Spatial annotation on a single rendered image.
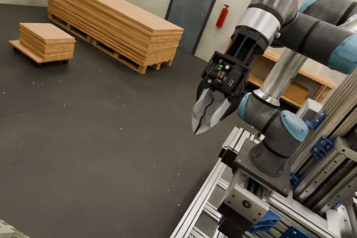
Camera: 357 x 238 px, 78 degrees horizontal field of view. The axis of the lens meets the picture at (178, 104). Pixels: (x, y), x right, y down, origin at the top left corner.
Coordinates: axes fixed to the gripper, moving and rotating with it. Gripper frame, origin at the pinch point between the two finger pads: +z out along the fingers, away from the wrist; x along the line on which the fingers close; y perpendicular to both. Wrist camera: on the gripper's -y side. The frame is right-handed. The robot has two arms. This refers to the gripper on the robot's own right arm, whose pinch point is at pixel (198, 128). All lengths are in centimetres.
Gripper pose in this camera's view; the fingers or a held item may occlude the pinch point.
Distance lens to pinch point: 46.0
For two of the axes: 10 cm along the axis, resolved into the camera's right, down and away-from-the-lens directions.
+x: 8.2, 5.0, -2.9
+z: -5.1, 8.6, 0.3
